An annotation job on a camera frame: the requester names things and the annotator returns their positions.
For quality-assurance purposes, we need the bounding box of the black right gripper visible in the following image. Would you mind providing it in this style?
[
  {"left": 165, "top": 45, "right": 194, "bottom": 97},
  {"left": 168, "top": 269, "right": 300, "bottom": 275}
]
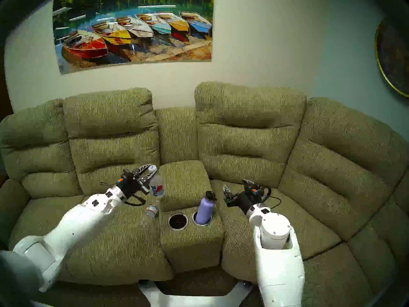
[{"left": 223, "top": 179, "right": 272, "bottom": 215}]

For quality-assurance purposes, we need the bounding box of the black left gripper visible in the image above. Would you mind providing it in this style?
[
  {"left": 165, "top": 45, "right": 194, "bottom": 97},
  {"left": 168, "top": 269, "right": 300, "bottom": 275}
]
[{"left": 117, "top": 163, "right": 156, "bottom": 199}]

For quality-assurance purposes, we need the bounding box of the clear bottle blue red label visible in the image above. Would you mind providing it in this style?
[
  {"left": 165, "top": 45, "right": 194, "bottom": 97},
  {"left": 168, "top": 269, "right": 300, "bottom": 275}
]
[{"left": 148, "top": 165, "right": 165, "bottom": 198}]

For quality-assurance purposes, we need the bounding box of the purple metal bottle black cap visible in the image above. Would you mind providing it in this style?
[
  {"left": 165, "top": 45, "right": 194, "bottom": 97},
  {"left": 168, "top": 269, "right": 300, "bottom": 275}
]
[{"left": 195, "top": 191, "right": 217, "bottom": 225}]

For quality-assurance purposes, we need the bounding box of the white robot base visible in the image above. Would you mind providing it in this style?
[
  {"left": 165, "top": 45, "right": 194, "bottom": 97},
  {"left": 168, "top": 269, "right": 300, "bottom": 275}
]
[{"left": 138, "top": 279, "right": 253, "bottom": 307}]

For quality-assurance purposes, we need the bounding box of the silver-rimmed black cup holder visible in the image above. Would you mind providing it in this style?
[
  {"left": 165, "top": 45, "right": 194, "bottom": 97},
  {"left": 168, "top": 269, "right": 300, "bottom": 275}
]
[
  {"left": 192, "top": 210, "right": 213, "bottom": 227},
  {"left": 168, "top": 213, "right": 189, "bottom": 231}
]

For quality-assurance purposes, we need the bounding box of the clear bottle white red label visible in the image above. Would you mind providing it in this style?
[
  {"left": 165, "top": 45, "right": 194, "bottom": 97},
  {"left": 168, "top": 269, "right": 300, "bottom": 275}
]
[{"left": 139, "top": 198, "right": 160, "bottom": 228}]

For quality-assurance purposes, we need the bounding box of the olive green sofa console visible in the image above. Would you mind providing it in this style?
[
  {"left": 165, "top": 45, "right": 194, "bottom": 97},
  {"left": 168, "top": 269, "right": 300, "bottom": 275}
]
[{"left": 158, "top": 160, "right": 225, "bottom": 273}]

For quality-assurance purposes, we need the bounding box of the olive green fabric sofa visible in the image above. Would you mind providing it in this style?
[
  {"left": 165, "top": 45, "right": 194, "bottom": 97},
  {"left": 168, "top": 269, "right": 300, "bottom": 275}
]
[{"left": 0, "top": 82, "right": 409, "bottom": 307}]

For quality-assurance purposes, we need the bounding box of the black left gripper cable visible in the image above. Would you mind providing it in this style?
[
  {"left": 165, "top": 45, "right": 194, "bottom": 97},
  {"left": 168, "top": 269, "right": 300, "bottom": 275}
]
[{"left": 99, "top": 182, "right": 147, "bottom": 207}]

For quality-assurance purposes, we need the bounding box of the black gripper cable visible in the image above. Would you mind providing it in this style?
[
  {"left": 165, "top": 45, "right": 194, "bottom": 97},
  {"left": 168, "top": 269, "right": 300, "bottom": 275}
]
[
  {"left": 262, "top": 186, "right": 282, "bottom": 209},
  {"left": 99, "top": 182, "right": 147, "bottom": 207}
]

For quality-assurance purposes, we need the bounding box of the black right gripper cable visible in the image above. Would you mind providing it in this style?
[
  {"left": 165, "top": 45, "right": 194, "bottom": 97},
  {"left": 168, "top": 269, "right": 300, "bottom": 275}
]
[{"left": 262, "top": 186, "right": 282, "bottom": 209}]

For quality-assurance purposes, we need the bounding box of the colourful boats wall picture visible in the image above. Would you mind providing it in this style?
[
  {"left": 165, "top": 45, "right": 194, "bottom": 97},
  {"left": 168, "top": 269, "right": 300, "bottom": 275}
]
[{"left": 52, "top": 0, "right": 214, "bottom": 75}]

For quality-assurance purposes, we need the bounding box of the round gold-rimmed wall decor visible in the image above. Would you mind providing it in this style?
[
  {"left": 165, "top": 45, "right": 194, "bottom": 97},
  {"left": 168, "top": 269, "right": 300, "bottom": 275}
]
[{"left": 374, "top": 20, "right": 409, "bottom": 98}]

